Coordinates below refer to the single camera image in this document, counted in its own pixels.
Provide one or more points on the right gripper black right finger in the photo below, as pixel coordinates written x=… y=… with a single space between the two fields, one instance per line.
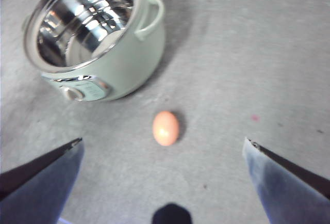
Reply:
x=288 y=195

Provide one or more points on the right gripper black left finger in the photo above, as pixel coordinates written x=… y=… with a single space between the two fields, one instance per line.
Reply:
x=38 y=190

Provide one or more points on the brown egg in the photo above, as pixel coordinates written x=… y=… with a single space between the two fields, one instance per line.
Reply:
x=165 y=128

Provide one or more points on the green electric cooking pot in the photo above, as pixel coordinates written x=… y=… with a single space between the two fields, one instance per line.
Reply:
x=134 y=61

